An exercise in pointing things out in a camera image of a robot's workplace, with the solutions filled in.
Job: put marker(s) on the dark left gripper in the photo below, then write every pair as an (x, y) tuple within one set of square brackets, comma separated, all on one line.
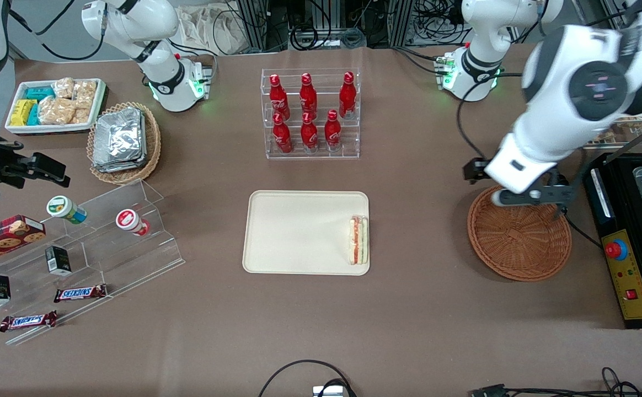
[(473, 169)]

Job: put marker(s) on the triangular sandwich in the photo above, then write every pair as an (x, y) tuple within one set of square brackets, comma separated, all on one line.
[(358, 240)]

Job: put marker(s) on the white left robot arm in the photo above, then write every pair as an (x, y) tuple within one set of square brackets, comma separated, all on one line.
[(569, 88)]

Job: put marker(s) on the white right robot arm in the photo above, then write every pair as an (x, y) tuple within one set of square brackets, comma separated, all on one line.
[(133, 27)]

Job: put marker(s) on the brown round wicker basket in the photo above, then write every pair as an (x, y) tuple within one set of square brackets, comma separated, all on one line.
[(519, 242)]

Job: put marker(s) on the white rectangular snack tray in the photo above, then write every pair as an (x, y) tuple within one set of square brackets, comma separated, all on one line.
[(17, 128)]

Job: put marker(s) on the light oval wicker basket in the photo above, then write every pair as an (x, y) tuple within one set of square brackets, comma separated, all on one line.
[(153, 146)]

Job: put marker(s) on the beige plastic tray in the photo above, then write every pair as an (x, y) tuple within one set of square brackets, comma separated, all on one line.
[(299, 232)]

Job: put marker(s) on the green lidded yogurt cup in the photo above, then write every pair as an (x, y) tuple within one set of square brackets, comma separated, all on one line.
[(62, 207)]

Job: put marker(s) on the teal snack packet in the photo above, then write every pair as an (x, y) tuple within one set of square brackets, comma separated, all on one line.
[(39, 92), (33, 114)]

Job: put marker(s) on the clear rice cracker bag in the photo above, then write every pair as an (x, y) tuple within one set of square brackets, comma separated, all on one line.
[(64, 88), (56, 111), (85, 92), (82, 116)]

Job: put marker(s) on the yellow snack packet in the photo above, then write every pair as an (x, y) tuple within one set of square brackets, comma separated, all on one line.
[(22, 112)]

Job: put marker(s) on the stack of foil containers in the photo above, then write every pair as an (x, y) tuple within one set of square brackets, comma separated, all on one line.
[(119, 140)]

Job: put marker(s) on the red tartan cookie box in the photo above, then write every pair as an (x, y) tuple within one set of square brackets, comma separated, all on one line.
[(6, 237)]

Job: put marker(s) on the red lidded yogurt cup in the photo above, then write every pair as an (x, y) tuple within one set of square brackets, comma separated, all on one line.
[(127, 219)]

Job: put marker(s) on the bagged tan snack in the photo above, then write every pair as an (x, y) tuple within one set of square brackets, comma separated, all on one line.
[(602, 137)]

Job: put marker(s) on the black machine housing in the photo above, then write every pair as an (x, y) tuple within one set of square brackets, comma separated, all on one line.
[(624, 187)]

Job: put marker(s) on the clear acrylic stepped shelf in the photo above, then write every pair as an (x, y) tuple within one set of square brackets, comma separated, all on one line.
[(111, 259)]

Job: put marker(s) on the Snickers chocolate bar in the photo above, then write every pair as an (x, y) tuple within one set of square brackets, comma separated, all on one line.
[(80, 293), (27, 321)]

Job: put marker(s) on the yellow control panel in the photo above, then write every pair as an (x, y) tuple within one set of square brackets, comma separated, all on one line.
[(632, 275)]

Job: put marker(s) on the red cola bottle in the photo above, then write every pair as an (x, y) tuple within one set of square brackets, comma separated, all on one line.
[(278, 99), (308, 96), (282, 138), (347, 98), (332, 132), (309, 135)]

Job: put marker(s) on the clear acrylic bottle rack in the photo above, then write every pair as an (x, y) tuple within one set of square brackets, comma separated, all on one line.
[(321, 155)]

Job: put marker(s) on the white cloth bag pile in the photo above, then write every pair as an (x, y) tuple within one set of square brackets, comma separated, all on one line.
[(210, 30)]

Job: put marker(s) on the small silver device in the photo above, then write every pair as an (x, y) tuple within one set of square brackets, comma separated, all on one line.
[(327, 391)]

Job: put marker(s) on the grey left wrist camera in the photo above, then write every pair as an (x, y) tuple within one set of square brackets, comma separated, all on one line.
[(507, 198)]

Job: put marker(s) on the aluminium profile frame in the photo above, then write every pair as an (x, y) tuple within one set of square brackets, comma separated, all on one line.
[(255, 22)]

